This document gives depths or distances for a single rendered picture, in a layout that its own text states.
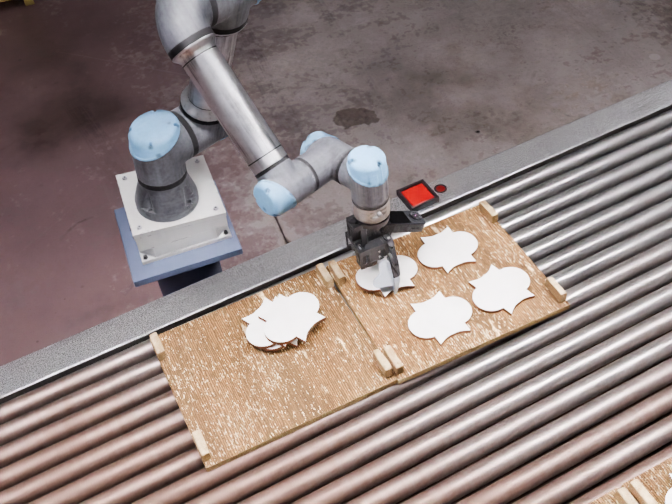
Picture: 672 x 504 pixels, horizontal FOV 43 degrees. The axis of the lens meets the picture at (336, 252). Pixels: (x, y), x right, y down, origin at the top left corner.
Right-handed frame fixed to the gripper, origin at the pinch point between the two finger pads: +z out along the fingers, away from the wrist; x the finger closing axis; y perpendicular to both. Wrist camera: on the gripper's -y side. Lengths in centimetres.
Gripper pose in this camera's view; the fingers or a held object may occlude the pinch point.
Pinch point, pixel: (386, 272)
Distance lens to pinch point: 189.4
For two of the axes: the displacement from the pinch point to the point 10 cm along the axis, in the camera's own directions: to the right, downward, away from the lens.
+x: 4.2, 6.5, -6.4
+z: 1.0, 6.7, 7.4
